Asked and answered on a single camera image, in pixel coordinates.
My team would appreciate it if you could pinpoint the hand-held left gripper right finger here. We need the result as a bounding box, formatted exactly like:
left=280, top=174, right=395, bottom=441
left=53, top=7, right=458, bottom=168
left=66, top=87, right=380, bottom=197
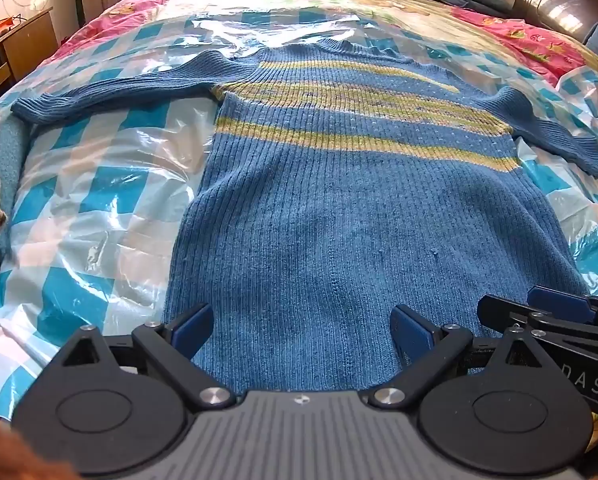
left=363, top=305, right=548, bottom=409

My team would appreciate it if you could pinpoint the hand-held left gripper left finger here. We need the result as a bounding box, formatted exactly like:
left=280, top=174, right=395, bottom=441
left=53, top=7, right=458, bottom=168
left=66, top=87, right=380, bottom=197
left=59, top=304, right=239, bottom=409

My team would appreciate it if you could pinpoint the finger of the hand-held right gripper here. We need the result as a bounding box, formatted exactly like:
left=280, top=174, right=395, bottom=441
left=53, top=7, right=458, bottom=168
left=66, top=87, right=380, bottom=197
left=479, top=294, right=598, bottom=361
left=527, top=285, right=598, bottom=328

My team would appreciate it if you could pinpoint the blue yellow-striped knit sweater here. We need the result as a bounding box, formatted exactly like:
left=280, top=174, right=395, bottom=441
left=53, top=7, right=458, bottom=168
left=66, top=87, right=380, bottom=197
left=10, top=39, right=598, bottom=393

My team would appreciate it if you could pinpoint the blue checkered plastic sheet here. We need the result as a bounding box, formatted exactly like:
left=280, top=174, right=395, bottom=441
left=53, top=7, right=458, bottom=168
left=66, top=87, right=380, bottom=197
left=0, top=7, right=598, bottom=426

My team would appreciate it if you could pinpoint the brown fuzzy cloth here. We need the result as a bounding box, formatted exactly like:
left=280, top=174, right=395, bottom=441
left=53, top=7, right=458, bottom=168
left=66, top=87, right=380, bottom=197
left=0, top=407, right=77, bottom=480

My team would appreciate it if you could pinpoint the teal fuzzy blanket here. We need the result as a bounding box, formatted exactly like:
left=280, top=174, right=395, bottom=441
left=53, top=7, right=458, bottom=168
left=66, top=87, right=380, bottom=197
left=0, top=115, right=35, bottom=271

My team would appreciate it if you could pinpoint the pink floral quilt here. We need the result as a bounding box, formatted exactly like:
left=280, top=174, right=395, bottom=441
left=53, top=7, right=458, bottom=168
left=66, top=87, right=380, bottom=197
left=42, top=0, right=598, bottom=91

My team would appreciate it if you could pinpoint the wooden bedside cabinet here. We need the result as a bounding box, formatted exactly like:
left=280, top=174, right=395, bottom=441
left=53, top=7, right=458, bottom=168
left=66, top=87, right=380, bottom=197
left=0, top=7, right=60, bottom=101

